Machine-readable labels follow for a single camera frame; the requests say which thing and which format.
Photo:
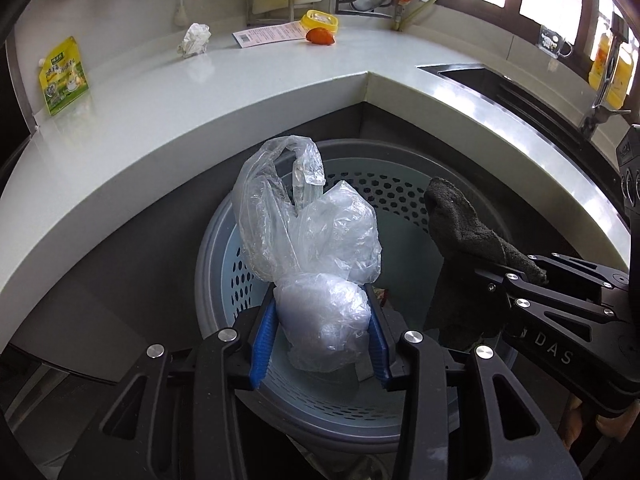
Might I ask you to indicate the printed paper leaflet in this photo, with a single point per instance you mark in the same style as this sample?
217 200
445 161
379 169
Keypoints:
265 35

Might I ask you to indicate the small crumpled white tissue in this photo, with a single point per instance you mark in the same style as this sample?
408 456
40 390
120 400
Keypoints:
196 40

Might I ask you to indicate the steel sink faucet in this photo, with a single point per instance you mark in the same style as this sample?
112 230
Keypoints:
607 70

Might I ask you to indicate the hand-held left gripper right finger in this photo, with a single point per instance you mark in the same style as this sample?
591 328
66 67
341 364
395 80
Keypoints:
381 350

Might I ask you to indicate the clear plastic bag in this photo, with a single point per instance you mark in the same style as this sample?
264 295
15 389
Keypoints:
320 240

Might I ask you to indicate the grey perforated trash bin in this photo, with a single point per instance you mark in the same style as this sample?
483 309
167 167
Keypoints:
400 195

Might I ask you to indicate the yellow green seasoning pouch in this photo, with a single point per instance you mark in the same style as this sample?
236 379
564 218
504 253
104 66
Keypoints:
62 77

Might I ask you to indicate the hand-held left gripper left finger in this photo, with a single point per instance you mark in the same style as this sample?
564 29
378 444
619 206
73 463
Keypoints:
262 345

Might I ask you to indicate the black kitchen appliance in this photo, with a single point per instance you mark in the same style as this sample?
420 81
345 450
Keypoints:
15 85

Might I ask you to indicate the clear cartoon glass mug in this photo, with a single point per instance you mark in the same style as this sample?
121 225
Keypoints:
554 42

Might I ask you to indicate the steel sink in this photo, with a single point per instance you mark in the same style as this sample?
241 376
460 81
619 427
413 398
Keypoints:
510 92

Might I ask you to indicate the orange fruit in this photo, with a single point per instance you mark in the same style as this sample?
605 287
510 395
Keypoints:
320 37

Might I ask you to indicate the person's right hand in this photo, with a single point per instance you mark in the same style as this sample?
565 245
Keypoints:
572 425

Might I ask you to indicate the yellow oil bottle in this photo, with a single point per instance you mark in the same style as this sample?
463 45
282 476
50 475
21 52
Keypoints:
597 65

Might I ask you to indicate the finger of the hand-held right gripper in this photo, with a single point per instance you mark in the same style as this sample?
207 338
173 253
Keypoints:
550 297
590 272

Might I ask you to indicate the dark brown cloth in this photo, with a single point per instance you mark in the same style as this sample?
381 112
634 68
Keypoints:
460 225

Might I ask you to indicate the yellow soap dish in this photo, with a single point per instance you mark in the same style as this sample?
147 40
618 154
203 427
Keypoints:
320 21

